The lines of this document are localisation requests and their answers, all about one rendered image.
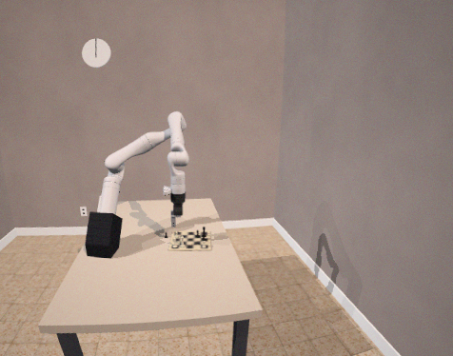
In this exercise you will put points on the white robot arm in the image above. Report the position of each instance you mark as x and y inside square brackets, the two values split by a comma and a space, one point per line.
[111, 186]

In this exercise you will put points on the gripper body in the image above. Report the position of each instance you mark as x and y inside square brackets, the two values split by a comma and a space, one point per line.
[177, 197]

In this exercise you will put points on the black and cream chessboard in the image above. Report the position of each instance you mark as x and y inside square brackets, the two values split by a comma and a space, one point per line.
[191, 242]

